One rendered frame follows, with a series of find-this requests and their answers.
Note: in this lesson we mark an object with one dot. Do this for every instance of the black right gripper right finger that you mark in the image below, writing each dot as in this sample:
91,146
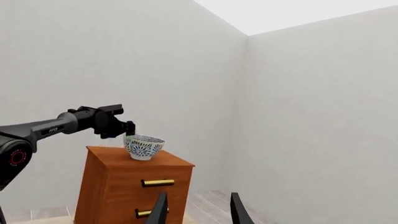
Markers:
238,211

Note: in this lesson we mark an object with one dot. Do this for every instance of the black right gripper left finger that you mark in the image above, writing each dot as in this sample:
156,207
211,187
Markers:
159,212

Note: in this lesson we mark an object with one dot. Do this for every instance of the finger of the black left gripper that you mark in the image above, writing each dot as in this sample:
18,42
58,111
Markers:
131,128

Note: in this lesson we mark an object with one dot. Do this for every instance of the blue patterned white bowl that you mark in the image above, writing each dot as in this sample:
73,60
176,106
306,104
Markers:
144,148

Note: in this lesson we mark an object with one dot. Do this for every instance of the wooden cabinet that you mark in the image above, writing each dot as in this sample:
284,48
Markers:
96,186

